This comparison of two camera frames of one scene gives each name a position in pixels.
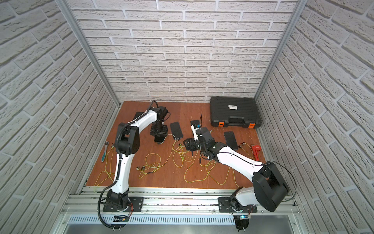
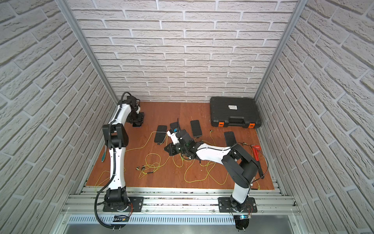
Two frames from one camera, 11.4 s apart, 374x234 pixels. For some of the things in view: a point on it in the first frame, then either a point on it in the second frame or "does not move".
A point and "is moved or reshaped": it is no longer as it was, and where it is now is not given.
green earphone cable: (245, 146) is moved or reshaped
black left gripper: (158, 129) → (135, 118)
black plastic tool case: (234, 111) does not move
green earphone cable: (153, 164) does not move
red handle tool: (256, 148) does not move
